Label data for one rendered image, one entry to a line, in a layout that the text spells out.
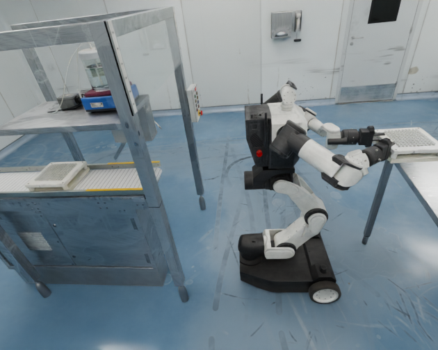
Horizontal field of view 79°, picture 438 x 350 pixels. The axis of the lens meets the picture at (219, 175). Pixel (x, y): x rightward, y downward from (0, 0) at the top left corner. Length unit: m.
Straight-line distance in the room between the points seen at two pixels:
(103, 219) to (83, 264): 0.55
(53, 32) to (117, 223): 1.08
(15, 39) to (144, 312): 1.73
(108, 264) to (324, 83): 4.26
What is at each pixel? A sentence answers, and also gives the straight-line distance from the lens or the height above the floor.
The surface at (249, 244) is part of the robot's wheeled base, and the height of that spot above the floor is 0.34.
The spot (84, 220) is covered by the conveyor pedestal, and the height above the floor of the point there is 0.71.
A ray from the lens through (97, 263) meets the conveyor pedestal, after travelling 2.19.
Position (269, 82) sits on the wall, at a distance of 4.88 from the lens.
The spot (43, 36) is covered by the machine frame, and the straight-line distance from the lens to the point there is 1.24.
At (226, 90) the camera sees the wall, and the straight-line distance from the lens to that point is 4.90.
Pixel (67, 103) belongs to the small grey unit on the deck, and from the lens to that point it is 1.57.
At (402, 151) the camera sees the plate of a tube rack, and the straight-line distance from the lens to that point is 1.57.
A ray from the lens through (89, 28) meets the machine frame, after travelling 1.14.
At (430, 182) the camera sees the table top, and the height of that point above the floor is 0.89.
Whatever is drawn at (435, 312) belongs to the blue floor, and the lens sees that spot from 2.33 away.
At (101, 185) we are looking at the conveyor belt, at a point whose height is 0.94.
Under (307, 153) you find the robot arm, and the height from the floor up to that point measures 1.22.
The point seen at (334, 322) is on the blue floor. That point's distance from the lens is 2.06.
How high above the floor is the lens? 1.79
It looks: 34 degrees down
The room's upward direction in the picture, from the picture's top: 7 degrees counter-clockwise
